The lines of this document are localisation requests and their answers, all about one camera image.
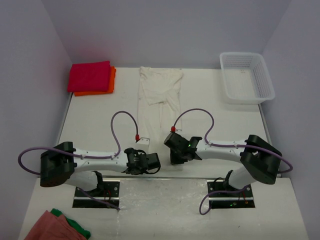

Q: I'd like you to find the white t shirt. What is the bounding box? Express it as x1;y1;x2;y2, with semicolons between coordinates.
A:
136;65;185;173

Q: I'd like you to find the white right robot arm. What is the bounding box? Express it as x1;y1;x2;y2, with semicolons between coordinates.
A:
164;132;281;197

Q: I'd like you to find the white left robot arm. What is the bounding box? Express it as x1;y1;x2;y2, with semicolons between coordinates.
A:
40;141;161;197

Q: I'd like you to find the folded orange t shirt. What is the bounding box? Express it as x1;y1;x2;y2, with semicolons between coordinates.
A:
73;66;117;97

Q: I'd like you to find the green cloth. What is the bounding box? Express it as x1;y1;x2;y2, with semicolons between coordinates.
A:
50;208;92;240

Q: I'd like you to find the white plastic basket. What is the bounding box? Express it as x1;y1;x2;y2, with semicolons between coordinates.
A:
219;52;275;105

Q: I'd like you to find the folded pink t shirt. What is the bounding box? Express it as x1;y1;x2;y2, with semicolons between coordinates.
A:
67;61;111;93

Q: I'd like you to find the salmon pink cloth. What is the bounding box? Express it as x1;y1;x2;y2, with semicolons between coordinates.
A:
24;210;86;240

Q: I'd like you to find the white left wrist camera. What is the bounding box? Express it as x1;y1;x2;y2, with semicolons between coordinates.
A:
134;134;150;154

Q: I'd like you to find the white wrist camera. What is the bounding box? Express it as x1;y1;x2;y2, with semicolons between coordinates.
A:
134;134;150;154
170;126;182;133

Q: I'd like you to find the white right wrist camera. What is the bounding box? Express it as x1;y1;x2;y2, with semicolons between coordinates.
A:
170;126;182;133

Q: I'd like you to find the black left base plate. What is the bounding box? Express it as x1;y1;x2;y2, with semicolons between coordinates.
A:
72;180;120;209

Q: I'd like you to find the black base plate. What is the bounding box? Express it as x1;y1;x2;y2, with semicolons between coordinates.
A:
207;178;256;209
72;180;120;209

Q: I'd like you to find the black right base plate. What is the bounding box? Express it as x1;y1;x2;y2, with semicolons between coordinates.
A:
207;178;256;209

